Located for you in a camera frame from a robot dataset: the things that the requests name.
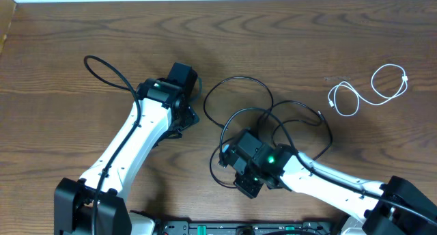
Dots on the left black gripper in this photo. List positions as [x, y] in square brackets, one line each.
[190, 117]

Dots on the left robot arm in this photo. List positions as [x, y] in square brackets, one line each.
[96, 202]

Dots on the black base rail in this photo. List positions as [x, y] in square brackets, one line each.
[199, 228]

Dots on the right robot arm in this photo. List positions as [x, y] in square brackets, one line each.
[372, 207]

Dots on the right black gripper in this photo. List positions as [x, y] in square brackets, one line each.
[248, 190]

